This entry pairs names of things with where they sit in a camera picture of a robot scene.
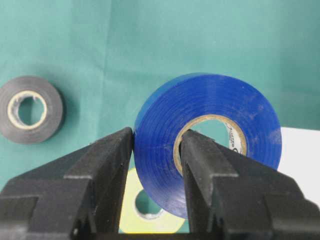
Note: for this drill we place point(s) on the green table cloth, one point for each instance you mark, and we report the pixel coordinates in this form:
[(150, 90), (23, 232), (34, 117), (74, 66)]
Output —
[(106, 57)]

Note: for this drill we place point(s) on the black tape roll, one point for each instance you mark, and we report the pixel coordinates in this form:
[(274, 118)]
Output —
[(13, 93)]

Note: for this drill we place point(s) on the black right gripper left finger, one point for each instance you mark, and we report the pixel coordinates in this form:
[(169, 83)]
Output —
[(73, 197)]

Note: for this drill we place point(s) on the yellow tape roll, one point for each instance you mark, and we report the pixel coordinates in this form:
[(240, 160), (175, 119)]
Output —
[(140, 214)]

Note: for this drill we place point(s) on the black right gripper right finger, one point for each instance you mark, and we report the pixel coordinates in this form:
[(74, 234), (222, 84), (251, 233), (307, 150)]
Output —
[(232, 197)]

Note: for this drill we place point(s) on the white plastic tray case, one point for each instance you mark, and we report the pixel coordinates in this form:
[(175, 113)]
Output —
[(300, 159)]

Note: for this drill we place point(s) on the blue tape roll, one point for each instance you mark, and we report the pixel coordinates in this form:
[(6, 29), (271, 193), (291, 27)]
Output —
[(256, 131)]

